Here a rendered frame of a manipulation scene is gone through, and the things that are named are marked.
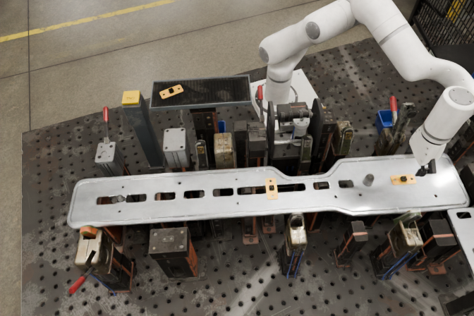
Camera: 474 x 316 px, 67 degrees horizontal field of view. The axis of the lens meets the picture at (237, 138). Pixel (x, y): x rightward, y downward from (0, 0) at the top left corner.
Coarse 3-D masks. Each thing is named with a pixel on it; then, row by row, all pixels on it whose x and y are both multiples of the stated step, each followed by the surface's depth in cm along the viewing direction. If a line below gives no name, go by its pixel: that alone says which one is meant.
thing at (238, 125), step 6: (234, 126) 131; (240, 126) 131; (246, 126) 131; (234, 132) 130; (240, 132) 131; (246, 132) 131; (234, 138) 134; (240, 138) 134; (246, 138) 134; (240, 144) 137; (240, 150) 141; (240, 156) 144; (246, 156) 145; (240, 162) 148; (246, 162) 149
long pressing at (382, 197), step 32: (352, 160) 132; (384, 160) 132; (448, 160) 131; (96, 192) 128; (128, 192) 128; (160, 192) 127; (288, 192) 126; (320, 192) 125; (352, 192) 125; (384, 192) 125; (416, 192) 124; (448, 192) 124; (96, 224) 121; (128, 224) 122
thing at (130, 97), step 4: (124, 92) 134; (128, 92) 134; (132, 92) 134; (136, 92) 134; (124, 96) 133; (128, 96) 133; (132, 96) 133; (136, 96) 133; (124, 100) 132; (128, 100) 132; (132, 100) 132; (136, 100) 132; (124, 104) 132
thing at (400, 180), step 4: (392, 176) 128; (396, 176) 128; (400, 176) 128; (404, 176) 126; (408, 176) 127; (412, 176) 127; (392, 180) 127; (396, 180) 127; (400, 180) 127; (404, 180) 126; (408, 180) 127; (412, 180) 127; (396, 184) 126; (400, 184) 126; (404, 184) 126
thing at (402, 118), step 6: (402, 108) 120; (408, 108) 119; (414, 108) 119; (402, 114) 121; (408, 114) 118; (414, 114) 117; (396, 120) 125; (402, 120) 124; (408, 120) 123; (396, 126) 125; (402, 126) 126; (396, 132) 127; (402, 132) 127; (402, 138) 129
